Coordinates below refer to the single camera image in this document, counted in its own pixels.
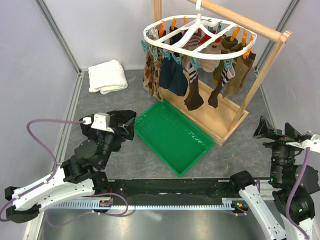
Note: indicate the wooden rack frame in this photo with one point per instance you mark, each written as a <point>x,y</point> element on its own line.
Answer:
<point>222,121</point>

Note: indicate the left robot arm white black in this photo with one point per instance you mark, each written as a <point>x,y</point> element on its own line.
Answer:
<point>80,176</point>

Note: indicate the white folded towel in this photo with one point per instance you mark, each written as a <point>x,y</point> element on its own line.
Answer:
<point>107,77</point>

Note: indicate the brown striped sock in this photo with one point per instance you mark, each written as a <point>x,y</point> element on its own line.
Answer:
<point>194,99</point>
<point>226,76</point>

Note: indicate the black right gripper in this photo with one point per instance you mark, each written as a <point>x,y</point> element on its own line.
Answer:
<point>263,129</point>

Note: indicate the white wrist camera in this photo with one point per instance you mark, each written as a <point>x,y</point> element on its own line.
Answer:
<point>101,121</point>
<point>313,143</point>

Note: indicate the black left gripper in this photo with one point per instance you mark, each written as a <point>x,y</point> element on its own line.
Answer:
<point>128,127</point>

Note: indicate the olive striped hanging sock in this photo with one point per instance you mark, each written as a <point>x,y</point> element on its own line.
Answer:
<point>227,46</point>

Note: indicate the grey cable duct strip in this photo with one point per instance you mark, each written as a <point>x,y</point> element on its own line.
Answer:
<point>90,204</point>

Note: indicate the black cloth pile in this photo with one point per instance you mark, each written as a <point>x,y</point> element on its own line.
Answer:
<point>116,117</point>

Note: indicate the purple striped tan sock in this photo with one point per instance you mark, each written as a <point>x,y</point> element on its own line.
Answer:
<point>192,43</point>

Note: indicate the white oval sock hanger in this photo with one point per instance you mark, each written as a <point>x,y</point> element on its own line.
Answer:
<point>156,36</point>

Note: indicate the green plastic bin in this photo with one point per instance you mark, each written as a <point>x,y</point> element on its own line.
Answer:
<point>173,137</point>

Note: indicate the orange clothes peg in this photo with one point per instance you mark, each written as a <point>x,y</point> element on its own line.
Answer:
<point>247,53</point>

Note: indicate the navy blue sock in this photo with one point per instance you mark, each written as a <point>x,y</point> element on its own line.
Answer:
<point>178,82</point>
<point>166,75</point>

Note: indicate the argyle brown orange sock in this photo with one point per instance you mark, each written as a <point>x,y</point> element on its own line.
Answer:
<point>152,70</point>

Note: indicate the teal clothes peg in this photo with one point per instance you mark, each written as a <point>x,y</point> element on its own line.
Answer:
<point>228,65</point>
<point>194,62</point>

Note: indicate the black hanging sock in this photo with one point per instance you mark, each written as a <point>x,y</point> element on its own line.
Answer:
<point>174,39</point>

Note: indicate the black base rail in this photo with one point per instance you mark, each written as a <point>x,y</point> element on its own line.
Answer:
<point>210,187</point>

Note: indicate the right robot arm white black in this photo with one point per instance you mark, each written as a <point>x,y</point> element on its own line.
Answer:
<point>293,180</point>

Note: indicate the tan sock in bin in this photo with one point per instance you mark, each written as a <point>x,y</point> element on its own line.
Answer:
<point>232,87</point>

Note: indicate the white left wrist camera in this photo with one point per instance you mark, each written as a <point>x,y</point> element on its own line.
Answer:
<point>101,121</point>

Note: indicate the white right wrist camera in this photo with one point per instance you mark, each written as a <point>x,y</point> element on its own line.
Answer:
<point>313,143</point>

